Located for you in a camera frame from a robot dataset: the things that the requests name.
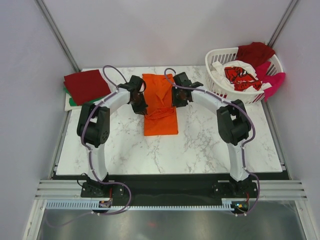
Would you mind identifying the white red printed shirt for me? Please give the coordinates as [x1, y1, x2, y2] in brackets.
[211, 60, 272, 92]

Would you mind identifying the left aluminium corner post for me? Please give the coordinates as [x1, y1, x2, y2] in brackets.
[34, 0, 81, 73]

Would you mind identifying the aluminium corner post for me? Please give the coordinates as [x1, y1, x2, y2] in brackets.
[34, 0, 81, 73]
[267, 0, 301, 48]

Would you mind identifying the orange t shirt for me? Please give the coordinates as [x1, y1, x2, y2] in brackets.
[142, 73, 179, 137]

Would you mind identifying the right aluminium corner post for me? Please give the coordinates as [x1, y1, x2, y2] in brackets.
[267, 0, 301, 48]

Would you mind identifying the white laundry basket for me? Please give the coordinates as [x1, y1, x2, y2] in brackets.
[205, 47, 284, 104]

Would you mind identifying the white slotted cable duct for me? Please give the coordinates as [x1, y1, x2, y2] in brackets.
[45, 199, 249, 211]

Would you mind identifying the folded green shirt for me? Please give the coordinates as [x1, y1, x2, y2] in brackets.
[62, 86, 104, 109]

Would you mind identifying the folded dark red shirt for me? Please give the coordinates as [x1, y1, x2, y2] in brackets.
[63, 69, 111, 107]

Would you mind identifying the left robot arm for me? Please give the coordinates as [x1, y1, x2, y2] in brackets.
[76, 75, 148, 197]

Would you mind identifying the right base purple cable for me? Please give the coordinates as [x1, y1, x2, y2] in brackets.
[224, 172, 263, 218]

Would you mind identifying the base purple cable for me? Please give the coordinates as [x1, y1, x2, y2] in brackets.
[44, 181, 133, 229]
[224, 172, 263, 218]

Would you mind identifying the dark red crumpled shirt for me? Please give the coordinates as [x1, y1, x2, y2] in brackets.
[236, 42, 276, 68]

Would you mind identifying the pink crumpled shirt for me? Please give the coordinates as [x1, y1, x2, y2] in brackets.
[254, 61, 286, 102]

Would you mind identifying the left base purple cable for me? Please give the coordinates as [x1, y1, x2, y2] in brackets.
[44, 181, 133, 229]

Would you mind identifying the folded cream shirt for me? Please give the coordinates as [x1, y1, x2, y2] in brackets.
[64, 93, 82, 112]

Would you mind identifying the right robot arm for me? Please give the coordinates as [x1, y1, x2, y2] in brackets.
[168, 72, 256, 197]

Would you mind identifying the aluminium frame rail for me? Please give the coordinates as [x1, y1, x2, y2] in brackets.
[35, 180, 307, 201]

